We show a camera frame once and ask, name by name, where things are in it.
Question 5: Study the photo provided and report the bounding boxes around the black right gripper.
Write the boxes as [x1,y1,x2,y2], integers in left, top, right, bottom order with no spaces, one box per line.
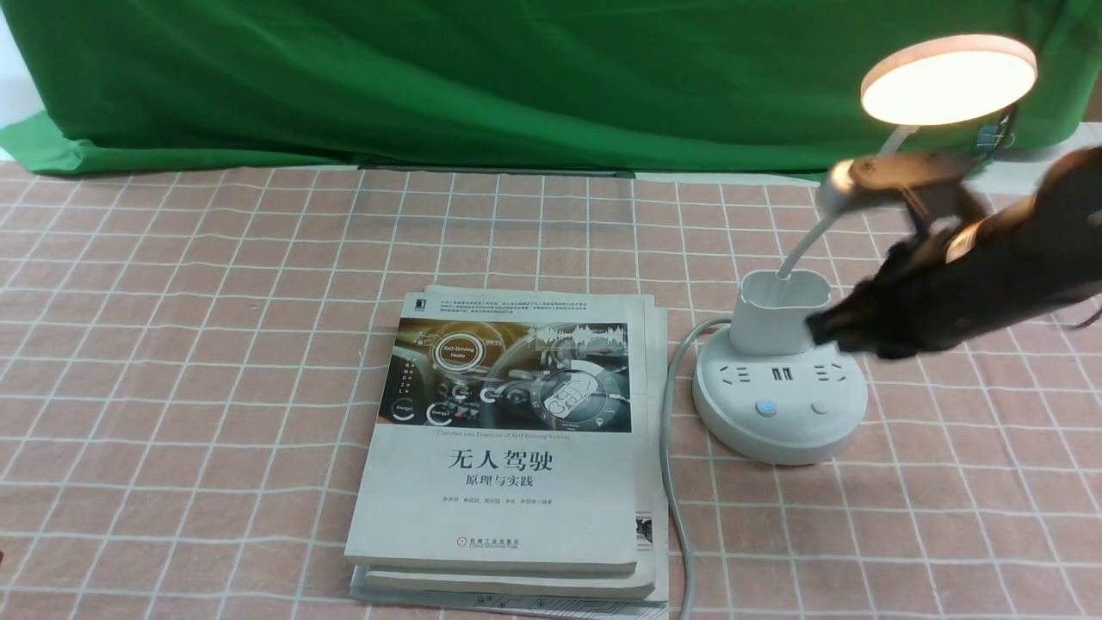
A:
[804,146,1101,360]

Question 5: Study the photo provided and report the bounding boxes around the white desk lamp with sockets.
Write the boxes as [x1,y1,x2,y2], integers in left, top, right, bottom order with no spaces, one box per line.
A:
[692,33,1038,466]

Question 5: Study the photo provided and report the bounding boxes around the metal binder clip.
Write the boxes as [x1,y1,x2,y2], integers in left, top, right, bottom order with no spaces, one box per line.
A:
[972,117,1016,157]

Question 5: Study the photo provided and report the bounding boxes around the bottom white book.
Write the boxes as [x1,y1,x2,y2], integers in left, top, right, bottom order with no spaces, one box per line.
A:
[350,286,671,620]

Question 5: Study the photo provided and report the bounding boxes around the top self-driving textbook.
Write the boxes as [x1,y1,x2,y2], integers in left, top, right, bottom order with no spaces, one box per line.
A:
[344,293,648,576]

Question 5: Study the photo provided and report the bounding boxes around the pink checkered tablecloth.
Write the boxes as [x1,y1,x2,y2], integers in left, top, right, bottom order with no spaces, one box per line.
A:
[1,164,1099,619]

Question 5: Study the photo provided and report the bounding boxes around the green backdrop cloth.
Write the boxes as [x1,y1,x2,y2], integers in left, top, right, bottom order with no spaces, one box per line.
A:
[3,1,1099,177]

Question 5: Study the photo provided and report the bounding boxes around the grey power cable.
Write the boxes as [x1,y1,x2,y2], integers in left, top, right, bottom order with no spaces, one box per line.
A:
[658,316,733,620]

